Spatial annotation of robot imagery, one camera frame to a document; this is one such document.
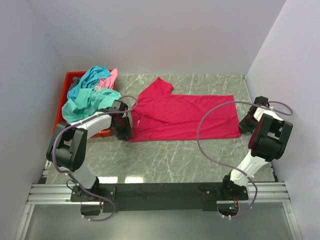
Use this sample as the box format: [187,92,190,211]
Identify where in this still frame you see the magenta t shirt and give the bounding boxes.
[131,77,241,143]

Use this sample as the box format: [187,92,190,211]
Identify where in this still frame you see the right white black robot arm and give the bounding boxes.
[219,107,293,200]

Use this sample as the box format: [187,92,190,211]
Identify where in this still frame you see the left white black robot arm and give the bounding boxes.
[46,113,133,201]

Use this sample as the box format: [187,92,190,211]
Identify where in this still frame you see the teal green t shirt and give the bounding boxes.
[61,88,122,123]

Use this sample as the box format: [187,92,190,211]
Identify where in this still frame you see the pink t shirt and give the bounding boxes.
[97,68,118,89]

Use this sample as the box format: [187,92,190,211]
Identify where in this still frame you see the light blue t shirt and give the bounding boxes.
[67,65,110,100]

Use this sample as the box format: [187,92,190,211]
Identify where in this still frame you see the red plastic bin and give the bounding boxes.
[52,71,116,139]

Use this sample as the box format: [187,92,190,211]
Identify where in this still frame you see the grey t shirt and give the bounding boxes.
[68,77,81,91]

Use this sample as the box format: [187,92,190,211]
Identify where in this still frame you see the black base beam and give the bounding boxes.
[69,182,251,218]

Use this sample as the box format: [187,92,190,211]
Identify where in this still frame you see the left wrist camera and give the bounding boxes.
[98,100,128,115]

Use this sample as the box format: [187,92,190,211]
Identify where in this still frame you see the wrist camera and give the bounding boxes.
[249,96,270,114]
[98,100,128,115]

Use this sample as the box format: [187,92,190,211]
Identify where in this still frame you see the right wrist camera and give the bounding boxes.
[249,96,270,114]

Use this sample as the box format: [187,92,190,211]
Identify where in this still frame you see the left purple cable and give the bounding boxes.
[51,95,139,222]

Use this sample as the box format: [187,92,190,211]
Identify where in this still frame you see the purple cable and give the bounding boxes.
[51,95,139,222]
[196,100,294,220]

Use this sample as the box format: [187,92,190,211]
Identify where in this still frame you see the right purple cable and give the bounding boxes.
[196,100,294,220]

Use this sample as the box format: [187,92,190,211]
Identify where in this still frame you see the aluminium rail frame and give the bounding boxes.
[14,159,83,240]

